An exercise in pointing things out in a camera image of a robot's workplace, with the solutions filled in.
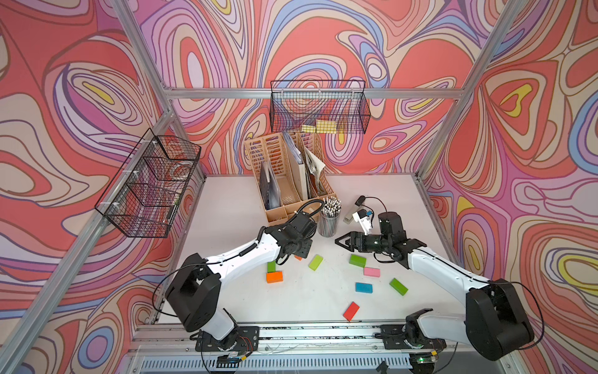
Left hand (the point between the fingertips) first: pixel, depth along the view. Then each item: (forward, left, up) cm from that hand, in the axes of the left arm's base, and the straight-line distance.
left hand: (303, 244), depth 85 cm
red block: (-21, -16, -9) cm, 28 cm away
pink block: (-7, -26, -9) cm, 29 cm away
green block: (-4, +13, -10) cm, 17 cm away
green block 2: (-3, -21, -8) cm, 23 cm away
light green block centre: (-3, -5, -10) cm, 11 cm away
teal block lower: (-13, -22, -9) cm, 27 cm away
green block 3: (-12, -35, -9) cm, 38 cm away
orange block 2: (-1, +2, -9) cm, 9 cm away
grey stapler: (+21, -25, -4) cm, 33 cm away
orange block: (-9, +11, -9) cm, 17 cm away
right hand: (-3, -14, +2) cm, 14 cm away
